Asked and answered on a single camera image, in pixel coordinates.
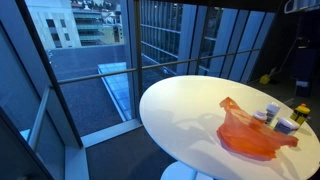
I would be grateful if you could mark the small white-lid pill bottle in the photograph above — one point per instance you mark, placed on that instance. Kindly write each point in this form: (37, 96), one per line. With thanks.
(259, 116)

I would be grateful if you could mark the white jar with blue label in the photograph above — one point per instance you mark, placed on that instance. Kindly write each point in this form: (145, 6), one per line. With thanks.
(285, 126)

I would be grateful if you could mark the dark bottle with yellow cap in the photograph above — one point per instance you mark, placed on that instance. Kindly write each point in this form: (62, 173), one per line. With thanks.
(300, 115)

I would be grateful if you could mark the metal window railing bar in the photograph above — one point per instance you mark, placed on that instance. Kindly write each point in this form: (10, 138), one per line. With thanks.
(100, 75)

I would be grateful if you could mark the white lotion bottle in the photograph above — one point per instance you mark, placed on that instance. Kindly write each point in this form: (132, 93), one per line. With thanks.
(272, 112)

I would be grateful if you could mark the white overhead fixture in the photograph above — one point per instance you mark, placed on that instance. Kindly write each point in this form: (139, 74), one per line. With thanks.
(301, 4)

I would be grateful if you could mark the slanted grey handrail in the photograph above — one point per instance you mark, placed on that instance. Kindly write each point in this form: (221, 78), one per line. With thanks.
(38, 120)

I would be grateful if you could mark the white table pedestal base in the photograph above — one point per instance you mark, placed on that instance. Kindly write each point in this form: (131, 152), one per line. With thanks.
(176, 172)

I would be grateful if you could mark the yellow dustpan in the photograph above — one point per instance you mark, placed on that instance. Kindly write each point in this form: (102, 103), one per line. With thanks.
(264, 79)

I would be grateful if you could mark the dark chair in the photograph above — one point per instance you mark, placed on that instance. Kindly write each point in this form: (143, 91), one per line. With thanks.
(305, 66)

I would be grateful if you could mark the orange plastic bag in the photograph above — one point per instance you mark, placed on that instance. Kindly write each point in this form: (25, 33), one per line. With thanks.
(246, 136)

